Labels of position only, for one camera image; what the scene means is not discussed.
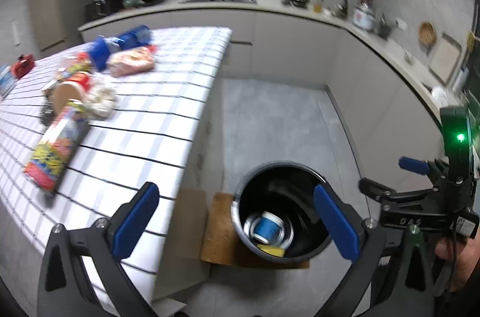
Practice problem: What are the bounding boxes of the black microwave oven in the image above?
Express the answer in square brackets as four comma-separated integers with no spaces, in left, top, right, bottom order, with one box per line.
[84,0,124,22]

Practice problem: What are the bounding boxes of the yellow green drink can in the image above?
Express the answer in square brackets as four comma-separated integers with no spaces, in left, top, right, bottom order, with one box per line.
[41,52,92,96]

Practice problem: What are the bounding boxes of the lower counter cabinets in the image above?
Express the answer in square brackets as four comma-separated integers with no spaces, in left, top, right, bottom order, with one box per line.
[80,0,456,191]

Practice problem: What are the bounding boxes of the beige cutting board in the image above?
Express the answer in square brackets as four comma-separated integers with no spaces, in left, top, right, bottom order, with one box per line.
[428,33,462,85]

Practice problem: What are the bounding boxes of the blue pepsi can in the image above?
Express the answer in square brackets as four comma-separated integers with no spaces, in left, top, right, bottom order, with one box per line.
[115,25,151,51]

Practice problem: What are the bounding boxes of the yellow red portrait can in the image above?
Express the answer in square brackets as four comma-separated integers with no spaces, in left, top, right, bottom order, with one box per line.
[24,98,89,193]

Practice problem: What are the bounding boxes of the person right hand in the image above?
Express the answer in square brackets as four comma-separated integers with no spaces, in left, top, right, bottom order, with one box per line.
[434,235,479,292]

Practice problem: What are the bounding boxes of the white paper ball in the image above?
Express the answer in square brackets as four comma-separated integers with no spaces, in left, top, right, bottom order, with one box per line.
[84,84,116,120]

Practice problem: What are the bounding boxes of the yellow sponge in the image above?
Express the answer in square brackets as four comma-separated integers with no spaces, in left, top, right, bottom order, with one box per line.
[256,244,285,258]

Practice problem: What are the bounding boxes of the small white bowl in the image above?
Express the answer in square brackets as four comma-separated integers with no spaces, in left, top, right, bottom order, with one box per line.
[403,50,414,65]

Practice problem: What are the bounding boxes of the white plate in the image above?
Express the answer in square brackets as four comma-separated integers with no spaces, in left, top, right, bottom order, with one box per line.
[430,86,449,108]

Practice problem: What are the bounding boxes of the small red pot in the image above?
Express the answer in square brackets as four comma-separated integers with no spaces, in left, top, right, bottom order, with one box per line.
[10,54,35,79]

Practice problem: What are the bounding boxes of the black utensil holder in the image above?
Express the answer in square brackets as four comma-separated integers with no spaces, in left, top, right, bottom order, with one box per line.
[377,13,396,40]

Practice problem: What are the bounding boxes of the black trash bucket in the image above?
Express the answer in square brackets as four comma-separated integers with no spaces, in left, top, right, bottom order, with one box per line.
[230,161,331,263]

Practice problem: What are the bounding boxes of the dark pine cone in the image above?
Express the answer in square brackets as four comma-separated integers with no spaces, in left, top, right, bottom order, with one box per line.
[39,98,56,126]

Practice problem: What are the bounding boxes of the beige refrigerator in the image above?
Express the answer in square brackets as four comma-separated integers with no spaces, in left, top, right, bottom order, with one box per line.
[28,0,88,58]

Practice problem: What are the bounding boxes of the white blue tissue canister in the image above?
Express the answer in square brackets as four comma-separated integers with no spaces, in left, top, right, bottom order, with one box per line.
[0,65,17,99]

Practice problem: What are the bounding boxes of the round bamboo basket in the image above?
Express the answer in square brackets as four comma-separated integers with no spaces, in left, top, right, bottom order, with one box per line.
[418,21,437,55]

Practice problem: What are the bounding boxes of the yellow oil bottle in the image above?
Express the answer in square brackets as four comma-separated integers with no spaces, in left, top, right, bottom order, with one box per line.
[313,0,324,13]

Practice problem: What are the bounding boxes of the pink snack packet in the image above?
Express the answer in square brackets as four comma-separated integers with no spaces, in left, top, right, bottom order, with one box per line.
[106,45,157,77]

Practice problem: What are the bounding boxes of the white blue paper cup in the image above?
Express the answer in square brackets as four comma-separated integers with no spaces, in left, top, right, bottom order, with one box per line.
[243,211,294,250]

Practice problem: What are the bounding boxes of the red paper cup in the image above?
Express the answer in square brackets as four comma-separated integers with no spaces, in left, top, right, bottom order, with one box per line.
[52,72,93,115]

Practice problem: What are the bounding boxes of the white rice cooker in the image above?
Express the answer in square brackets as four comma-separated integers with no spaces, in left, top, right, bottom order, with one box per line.
[352,0,376,32]

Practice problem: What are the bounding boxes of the dark wine bottle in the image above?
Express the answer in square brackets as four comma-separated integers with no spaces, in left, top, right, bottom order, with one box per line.
[335,0,349,20]

